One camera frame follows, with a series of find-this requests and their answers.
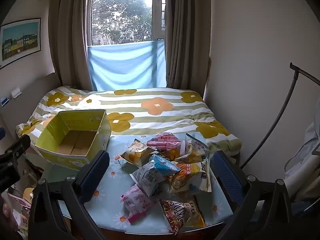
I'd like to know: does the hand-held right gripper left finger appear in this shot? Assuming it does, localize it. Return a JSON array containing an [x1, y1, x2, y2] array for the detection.
[[29, 150, 110, 240]]

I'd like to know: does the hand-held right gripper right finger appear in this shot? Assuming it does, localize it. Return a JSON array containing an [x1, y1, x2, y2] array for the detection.
[[211, 151, 293, 238]]

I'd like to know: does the yellow green cardboard box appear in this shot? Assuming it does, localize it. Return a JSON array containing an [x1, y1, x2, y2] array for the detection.
[[34, 109, 112, 172]]

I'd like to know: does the orange white snack bag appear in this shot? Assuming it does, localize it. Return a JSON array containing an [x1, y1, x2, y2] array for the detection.
[[169, 160, 212, 194]]

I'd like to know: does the silver yellow snack packet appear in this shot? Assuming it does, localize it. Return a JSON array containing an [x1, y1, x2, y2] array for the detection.
[[176, 133, 210, 164]]

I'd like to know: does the yellow white chip bag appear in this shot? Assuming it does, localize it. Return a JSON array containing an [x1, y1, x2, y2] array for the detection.
[[119, 139, 157, 167]]

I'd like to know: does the pale pink snack packet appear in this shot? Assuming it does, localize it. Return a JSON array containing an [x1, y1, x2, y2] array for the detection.
[[121, 184, 157, 224]]

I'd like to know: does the blue white snack packet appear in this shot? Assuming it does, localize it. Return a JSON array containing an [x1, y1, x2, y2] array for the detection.
[[130, 154, 181, 197]]

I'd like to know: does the brown yellow chip bag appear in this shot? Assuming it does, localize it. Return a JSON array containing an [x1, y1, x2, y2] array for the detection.
[[159, 196, 206, 235]]

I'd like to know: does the orange dark snack packet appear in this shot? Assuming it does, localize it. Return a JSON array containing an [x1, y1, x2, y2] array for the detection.
[[156, 147, 181, 162]]

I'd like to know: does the blue daisy tablecloth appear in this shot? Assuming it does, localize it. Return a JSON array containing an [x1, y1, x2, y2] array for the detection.
[[41, 135, 234, 235]]

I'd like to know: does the bag of packets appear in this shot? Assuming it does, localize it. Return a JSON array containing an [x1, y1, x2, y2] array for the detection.
[[7, 186, 34, 232]]

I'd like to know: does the beige headboard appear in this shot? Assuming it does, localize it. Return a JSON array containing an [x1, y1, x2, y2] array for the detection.
[[0, 72, 62, 140]]

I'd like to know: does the white garment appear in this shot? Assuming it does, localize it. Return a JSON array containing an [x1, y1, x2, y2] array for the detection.
[[284, 122, 320, 203]]

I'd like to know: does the striped floral blanket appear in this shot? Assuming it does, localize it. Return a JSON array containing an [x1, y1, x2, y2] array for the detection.
[[15, 86, 242, 153]]

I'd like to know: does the light blue cloth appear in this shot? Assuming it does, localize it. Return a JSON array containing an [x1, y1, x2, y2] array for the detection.
[[87, 40, 167, 92]]

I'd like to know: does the brown curtain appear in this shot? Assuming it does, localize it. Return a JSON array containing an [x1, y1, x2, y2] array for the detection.
[[48, 0, 95, 92], [164, 0, 212, 90]]

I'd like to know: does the window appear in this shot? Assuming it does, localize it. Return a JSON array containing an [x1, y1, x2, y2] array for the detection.
[[87, 0, 166, 47]]

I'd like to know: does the black cable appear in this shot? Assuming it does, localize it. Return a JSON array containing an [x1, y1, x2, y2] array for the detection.
[[240, 62, 320, 170]]

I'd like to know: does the framed wall picture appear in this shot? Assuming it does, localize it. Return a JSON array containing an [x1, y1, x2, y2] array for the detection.
[[0, 18, 42, 70]]

